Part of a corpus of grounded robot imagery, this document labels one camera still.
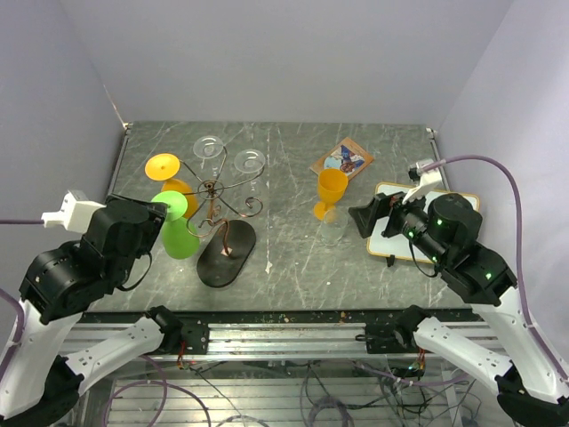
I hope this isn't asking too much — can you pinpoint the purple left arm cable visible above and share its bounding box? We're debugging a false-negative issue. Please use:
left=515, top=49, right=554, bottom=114
left=0, top=217, right=45, bottom=388

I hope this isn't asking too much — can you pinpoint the clear wine glass front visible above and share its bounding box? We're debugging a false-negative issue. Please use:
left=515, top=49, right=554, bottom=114
left=320, top=208, right=348, bottom=246

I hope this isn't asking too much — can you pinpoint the clear wine glass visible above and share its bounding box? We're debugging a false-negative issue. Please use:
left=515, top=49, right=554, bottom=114
left=193, top=135, right=227, bottom=177
left=320, top=208, right=348, bottom=246
left=234, top=149, right=266, bottom=174

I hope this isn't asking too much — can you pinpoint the small whiteboard yellow frame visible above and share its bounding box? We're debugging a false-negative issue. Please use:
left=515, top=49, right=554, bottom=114
left=366, top=181, right=481, bottom=268

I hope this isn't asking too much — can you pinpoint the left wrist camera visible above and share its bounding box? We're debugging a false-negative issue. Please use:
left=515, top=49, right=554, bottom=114
left=41, top=189, right=105, bottom=234

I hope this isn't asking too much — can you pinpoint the green plastic wine glass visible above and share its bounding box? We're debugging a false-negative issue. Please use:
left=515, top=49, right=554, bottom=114
left=152, top=190, right=199, bottom=260

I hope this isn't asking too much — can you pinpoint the metal wine glass rack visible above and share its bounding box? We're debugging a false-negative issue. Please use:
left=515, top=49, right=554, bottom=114
left=191, top=167, right=265, bottom=289

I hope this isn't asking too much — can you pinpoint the wooden picture coaster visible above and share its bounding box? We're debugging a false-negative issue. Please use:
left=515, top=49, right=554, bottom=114
left=309, top=137, right=374, bottom=180

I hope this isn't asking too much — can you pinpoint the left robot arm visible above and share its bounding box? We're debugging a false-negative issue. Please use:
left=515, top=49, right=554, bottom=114
left=1, top=191, right=182, bottom=426

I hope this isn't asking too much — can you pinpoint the orange plastic wine glass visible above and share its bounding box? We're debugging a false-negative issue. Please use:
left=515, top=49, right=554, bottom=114
left=313, top=168, right=349, bottom=221

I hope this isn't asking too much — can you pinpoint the orange wine glass far left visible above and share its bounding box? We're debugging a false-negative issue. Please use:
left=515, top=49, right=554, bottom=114
left=144, top=153, right=198, bottom=219

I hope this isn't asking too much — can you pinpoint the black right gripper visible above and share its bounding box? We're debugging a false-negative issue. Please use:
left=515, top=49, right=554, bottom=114
left=349, top=181, right=448, bottom=266

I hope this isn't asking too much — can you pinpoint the aluminium rail front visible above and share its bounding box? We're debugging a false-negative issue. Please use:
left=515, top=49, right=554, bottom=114
left=60, top=317, right=505, bottom=361

